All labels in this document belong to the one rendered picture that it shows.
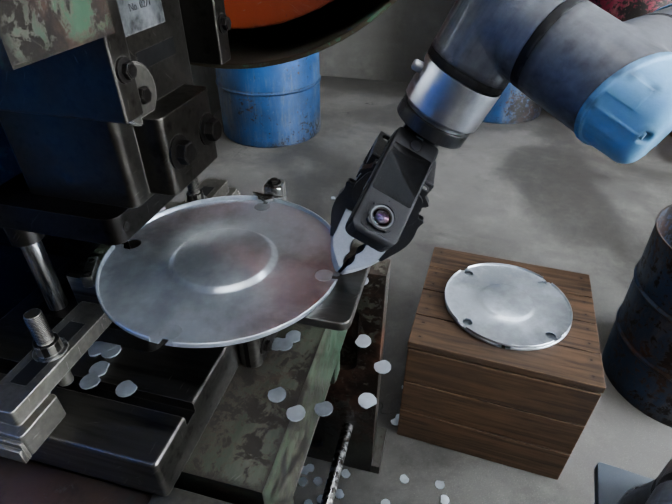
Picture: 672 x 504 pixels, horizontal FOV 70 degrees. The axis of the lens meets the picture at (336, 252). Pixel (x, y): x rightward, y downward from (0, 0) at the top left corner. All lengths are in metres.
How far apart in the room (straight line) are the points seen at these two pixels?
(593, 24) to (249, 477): 0.51
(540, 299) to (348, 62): 2.99
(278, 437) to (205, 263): 0.22
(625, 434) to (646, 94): 1.25
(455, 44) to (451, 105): 0.05
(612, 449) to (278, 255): 1.12
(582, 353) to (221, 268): 0.83
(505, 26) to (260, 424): 0.47
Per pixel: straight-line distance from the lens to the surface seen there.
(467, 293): 1.22
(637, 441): 1.56
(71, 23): 0.38
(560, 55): 0.40
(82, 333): 0.60
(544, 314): 1.22
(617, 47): 0.40
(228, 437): 0.60
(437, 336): 1.12
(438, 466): 1.34
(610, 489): 0.87
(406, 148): 0.46
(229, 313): 0.53
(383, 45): 3.87
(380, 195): 0.43
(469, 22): 0.43
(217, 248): 0.62
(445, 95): 0.44
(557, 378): 1.12
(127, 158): 0.50
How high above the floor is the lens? 1.14
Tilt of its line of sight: 36 degrees down
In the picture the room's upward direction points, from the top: straight up
